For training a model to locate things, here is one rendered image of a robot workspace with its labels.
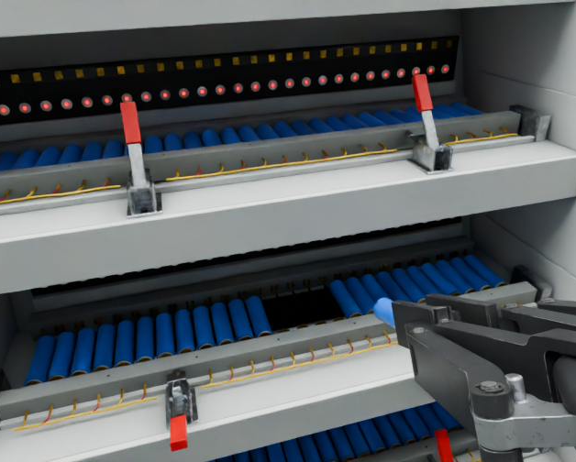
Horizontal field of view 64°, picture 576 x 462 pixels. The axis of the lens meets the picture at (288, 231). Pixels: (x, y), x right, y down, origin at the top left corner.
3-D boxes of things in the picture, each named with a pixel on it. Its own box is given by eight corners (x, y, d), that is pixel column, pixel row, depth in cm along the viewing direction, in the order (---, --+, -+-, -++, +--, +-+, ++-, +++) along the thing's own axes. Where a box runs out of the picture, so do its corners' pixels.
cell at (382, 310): (385, 292, 37) (426, 311, 31) (398, 310, 37) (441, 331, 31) (369, 307, 37) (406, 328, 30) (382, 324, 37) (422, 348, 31)
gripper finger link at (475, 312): (484, 305, 25) (496, 302, 25) (424, 294, 32) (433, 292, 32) (493, 360, 25) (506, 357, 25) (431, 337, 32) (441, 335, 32)
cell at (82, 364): (98, 338, 51) (92, 381, 45) (80, 342, 50) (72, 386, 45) (94, 325, 50) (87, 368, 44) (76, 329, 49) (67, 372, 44)
